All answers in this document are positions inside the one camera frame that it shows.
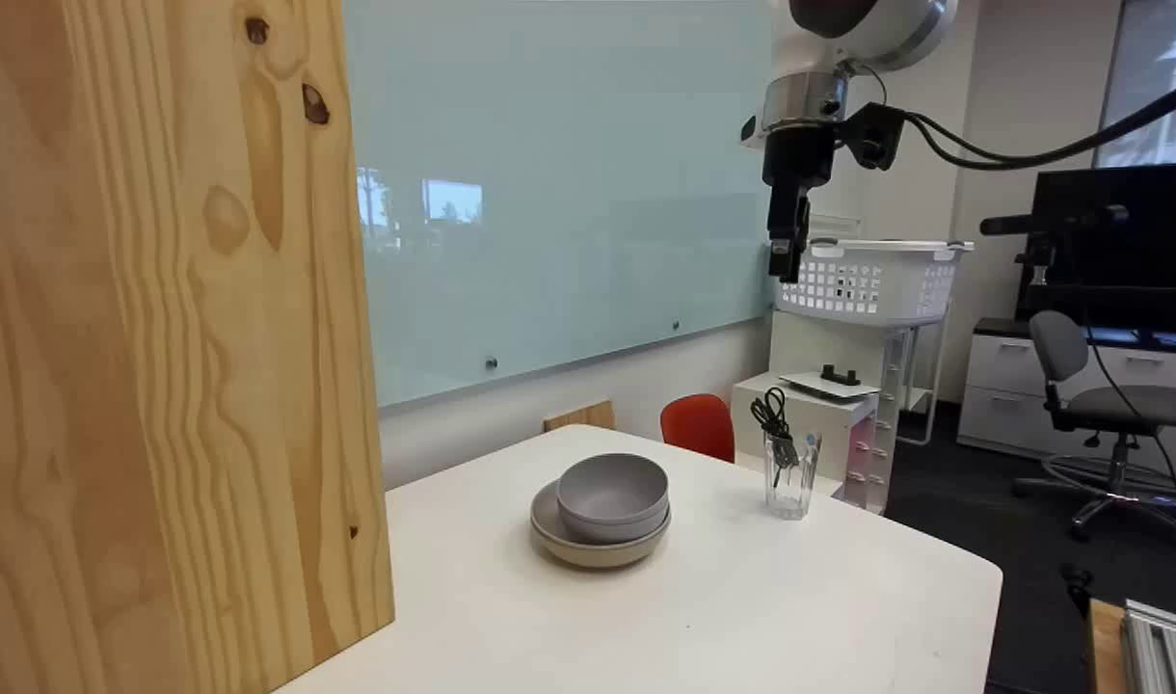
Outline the grey office chair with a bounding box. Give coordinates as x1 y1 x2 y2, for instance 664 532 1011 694
1011 305 1176 544

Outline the grey bowl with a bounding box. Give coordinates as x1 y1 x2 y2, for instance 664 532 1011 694
552 450 673 544

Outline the black monitor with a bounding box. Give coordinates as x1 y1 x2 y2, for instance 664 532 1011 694
1014 162 1176 341

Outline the white drawer cabinet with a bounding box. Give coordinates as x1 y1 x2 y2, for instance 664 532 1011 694
955 320 1176 465

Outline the aluminium rail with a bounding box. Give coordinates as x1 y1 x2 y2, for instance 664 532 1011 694
1122 598 1176 694

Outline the glass whiteboard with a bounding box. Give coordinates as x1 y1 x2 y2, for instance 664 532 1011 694
340 0 780 414

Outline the white laundry basket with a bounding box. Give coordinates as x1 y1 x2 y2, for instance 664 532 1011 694
776 234 974 328

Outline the light pine wooden board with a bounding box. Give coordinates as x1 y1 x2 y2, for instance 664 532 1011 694
0 0 398 694

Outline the brown wooden plank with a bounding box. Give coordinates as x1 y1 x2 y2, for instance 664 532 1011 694
1084 592 1136 694

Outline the black camera on stand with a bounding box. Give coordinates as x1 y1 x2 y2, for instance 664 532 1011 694
979 202 1136 267

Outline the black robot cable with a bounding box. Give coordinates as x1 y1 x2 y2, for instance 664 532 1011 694
840 69 1176 177

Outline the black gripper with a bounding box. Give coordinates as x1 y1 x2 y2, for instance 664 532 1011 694
759 125 840 285

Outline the clear plastic drawer unit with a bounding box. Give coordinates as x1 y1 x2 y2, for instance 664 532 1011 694
831 370 902 517

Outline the window pane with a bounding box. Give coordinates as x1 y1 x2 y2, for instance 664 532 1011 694
1096 0 1176 171

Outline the red chair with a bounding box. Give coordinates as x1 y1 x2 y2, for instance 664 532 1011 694
656 391 740 465

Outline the white low cabinet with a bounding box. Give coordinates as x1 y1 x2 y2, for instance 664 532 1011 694
730 370 885 488

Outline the black and white device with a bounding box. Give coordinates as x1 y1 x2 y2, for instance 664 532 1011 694
781 364 880 409

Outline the white basket stand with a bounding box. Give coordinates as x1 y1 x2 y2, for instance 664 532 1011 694
884 320 947 450

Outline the clear glass cup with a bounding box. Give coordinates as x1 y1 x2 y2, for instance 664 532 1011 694
759 428 824 526

